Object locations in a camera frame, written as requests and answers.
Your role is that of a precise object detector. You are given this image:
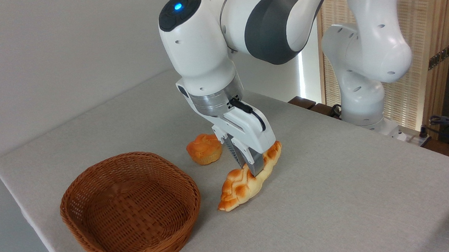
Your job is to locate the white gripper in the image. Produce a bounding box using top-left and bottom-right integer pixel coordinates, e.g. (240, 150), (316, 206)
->
(195, 100), (279, 182)

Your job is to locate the braided golden bread loaf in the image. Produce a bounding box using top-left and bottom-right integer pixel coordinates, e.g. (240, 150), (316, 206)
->
(212, 140), (288, 213)

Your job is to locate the orange muffin bread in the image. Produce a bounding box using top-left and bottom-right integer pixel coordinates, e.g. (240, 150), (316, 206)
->
(185, 132), (225, 167)

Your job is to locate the dark brown wooden furniture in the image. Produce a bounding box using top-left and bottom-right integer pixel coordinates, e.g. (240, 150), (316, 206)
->
(288, 92), (342, 124)

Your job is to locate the grey tablecloth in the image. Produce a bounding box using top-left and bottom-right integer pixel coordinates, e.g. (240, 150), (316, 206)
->
(0, 43), (449, 252)

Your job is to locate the brown wicker basket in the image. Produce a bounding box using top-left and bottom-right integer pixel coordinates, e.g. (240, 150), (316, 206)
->
(55, 146), (207, 252)

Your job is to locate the white power strip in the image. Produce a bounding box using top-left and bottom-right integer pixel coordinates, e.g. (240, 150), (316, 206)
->
(398, 125), (433, 148)

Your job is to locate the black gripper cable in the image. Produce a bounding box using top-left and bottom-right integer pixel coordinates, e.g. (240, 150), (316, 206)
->
(229, 95), (267, 135)

